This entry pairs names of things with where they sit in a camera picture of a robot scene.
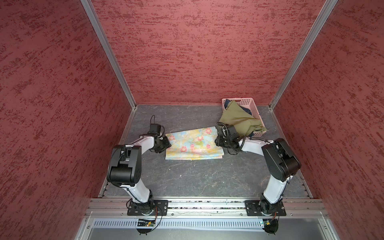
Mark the right corner aluminium post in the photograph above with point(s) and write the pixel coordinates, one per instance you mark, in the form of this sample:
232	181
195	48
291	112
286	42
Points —
318	24

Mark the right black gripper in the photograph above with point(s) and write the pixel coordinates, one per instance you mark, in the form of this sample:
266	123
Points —
219	141

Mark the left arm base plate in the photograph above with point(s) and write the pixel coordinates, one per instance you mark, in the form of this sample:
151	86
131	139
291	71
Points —
154	208

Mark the olive green skirt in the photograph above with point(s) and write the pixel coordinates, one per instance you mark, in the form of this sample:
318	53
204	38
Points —
241	120

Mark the corner aluminium post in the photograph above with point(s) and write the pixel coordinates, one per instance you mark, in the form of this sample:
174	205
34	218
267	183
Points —
97	26
318	24

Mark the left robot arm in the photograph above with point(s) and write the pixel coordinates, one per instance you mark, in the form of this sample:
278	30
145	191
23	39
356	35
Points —
125	171

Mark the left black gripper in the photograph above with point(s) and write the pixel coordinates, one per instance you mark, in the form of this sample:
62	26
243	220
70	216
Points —
167	145

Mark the blue denim skirt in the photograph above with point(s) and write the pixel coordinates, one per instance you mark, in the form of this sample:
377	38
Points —
243	109

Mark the left corner aluminium post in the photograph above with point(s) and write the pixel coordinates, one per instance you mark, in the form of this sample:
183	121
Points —
97	26

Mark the floral pastel skirt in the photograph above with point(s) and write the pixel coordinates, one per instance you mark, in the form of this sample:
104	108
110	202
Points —
198	144

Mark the left circuit board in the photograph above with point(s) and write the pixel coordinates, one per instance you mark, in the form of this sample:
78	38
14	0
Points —
146	223

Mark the right circuit board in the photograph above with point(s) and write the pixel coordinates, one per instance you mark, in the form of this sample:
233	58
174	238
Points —
270	223

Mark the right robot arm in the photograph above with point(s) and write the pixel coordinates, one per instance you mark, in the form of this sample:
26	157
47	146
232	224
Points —
281	162

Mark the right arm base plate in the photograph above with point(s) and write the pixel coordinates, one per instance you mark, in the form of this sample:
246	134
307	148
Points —
264	209

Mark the pink plastic basket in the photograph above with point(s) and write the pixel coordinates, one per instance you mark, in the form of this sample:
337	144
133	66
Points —
255	111

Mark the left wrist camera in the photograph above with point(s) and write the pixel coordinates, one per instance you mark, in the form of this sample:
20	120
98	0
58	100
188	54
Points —
156	130

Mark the circuit board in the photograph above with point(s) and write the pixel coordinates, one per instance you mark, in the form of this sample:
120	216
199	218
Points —
270	223
146	223

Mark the aluminium front rail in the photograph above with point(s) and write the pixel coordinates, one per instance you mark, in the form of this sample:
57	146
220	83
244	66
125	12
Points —
115	207

